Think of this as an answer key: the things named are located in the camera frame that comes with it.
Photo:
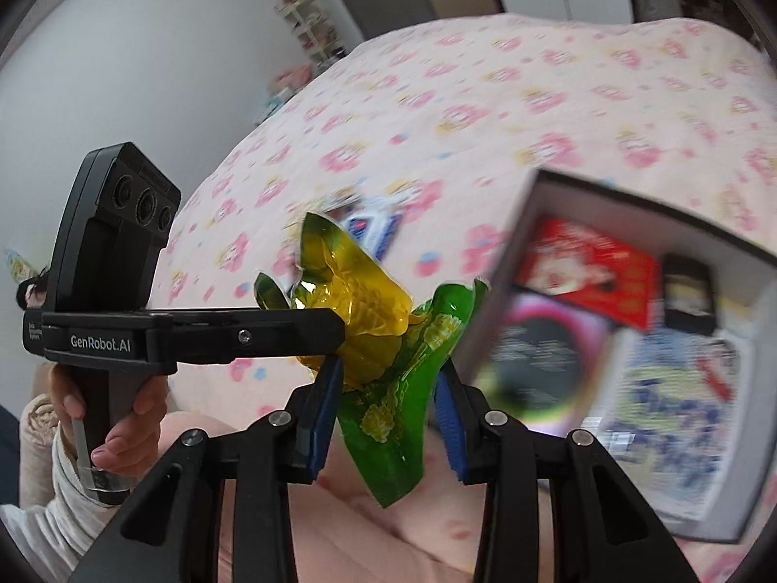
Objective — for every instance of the white shelf rack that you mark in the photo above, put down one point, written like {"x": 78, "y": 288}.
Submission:
{"x": 316, "y": 33}

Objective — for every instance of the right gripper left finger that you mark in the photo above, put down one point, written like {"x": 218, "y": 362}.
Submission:
{"x": 169, "y": 528}

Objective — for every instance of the green yellow corn snack bag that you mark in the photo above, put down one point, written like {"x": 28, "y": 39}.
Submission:
{"x": 391, "y": 355}

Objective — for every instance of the red booklet in box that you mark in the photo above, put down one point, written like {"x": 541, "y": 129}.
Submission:
{"x": 587, "y": 269}

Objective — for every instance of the round black purple item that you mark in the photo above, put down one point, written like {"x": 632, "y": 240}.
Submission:
{"x": 545, "y": 362}

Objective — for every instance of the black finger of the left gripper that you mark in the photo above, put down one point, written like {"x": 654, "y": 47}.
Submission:
{"x": 220, "y": 336}

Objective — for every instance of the pink cartoon print blanket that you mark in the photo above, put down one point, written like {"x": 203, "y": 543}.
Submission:
{"x": 455, "y": 117}

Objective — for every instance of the white blue wet wipes pack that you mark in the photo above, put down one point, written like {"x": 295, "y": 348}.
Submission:
{"x": 372, "y": 221}

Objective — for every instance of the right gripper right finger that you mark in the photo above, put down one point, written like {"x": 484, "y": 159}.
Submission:
{"x": 603, "y": 529}

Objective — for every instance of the black storage box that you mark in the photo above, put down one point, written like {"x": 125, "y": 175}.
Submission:
{"x": 745, "y": 293}

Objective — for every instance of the white grey sleeve forearm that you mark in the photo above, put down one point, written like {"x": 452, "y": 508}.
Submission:
{"x": 55, "y": 523}

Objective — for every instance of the small black case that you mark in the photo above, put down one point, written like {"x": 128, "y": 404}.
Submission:
{"x": 688, "y": 295}

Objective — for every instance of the white blue printed paper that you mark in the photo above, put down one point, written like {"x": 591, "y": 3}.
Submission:
{"x": 670, "y": 412}

